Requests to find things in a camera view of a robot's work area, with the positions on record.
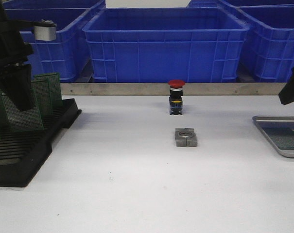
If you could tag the silver metal tray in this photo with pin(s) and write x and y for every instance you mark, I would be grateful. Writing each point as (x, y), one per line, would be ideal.
(275, 122)

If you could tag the red emergency stop button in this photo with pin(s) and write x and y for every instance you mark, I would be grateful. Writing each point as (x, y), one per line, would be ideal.
(175, 99)

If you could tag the metal table edge rail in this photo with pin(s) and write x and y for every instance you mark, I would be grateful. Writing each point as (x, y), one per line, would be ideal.
(162, 89)

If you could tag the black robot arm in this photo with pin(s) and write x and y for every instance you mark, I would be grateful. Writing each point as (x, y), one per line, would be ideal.
(44, 30)

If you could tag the right blue plastic crate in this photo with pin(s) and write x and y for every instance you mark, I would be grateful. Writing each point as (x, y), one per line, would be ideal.
(268, 50)

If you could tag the far right blue crate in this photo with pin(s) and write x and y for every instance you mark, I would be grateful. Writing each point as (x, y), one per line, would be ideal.
(238, 3)

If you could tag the grey metal clamp block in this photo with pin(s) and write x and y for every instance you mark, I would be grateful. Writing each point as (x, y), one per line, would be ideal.
(185, 137)

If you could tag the far left blue crate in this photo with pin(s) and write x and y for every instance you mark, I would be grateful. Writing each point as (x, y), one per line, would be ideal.
(52, 4)

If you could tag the blue plastic crate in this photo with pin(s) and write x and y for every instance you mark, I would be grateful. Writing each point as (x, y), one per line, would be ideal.
(156, 45)
(68, 54)
(268, 50)

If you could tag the centre blue plastic crate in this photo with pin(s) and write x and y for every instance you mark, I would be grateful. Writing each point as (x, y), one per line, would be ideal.
(156, 45)

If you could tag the left blue plastic crate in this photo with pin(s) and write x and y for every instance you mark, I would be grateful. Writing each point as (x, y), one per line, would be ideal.
(68, 54)

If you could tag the black slotted board rack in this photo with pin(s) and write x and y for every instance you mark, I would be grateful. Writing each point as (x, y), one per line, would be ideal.
(22, 154)

